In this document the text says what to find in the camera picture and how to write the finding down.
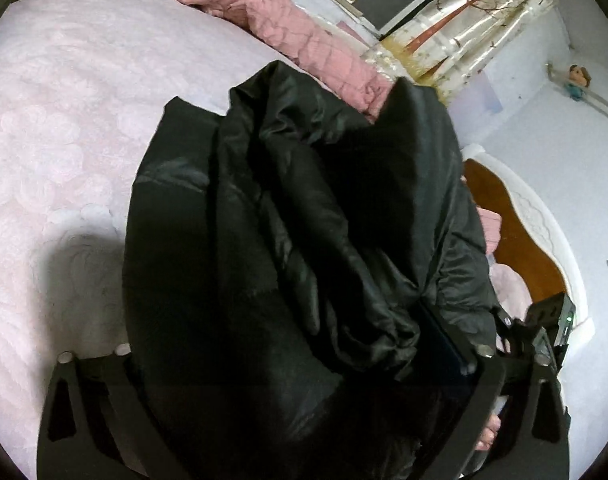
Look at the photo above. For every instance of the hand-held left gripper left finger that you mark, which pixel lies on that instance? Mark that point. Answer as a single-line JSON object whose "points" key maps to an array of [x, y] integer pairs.
{"points": [[119, 375]]}

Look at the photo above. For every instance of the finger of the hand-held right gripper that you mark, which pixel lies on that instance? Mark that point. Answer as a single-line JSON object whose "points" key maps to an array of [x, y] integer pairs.
{"points": [[514, 335]]}

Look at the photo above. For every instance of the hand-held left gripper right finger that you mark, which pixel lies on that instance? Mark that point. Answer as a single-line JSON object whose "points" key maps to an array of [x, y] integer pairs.
{"points": [[449, 345]]}

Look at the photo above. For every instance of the black down coat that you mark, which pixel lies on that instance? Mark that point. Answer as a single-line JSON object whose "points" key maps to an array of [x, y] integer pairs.
{"points": [[284, 260]]}

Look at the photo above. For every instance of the person's right hand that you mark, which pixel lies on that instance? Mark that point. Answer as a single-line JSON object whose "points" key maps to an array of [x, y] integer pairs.
{"points": [[488, 432]]}

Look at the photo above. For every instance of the pink pillow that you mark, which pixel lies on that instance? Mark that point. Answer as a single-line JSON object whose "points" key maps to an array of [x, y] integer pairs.
{"points": [[514, 290]]}

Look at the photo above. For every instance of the white and wooden headboard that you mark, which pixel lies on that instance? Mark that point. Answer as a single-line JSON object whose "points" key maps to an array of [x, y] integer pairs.
{"points": [[524, 240]]}

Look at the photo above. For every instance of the small doll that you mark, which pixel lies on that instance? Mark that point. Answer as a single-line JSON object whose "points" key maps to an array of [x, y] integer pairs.
{"points": [[578, 80]]}

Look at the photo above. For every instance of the tree print curtain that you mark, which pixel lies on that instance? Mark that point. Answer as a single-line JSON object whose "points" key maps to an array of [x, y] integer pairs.
{"points": [[474, 20]]}

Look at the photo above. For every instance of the pink checked quilt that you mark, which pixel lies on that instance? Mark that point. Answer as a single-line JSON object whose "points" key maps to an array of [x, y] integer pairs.
{"points": [[284, 25]]}

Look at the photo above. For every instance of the pale purple wall poster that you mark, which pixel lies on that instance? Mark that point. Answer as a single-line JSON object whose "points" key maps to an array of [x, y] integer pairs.
{"points": [[484, 95]]}

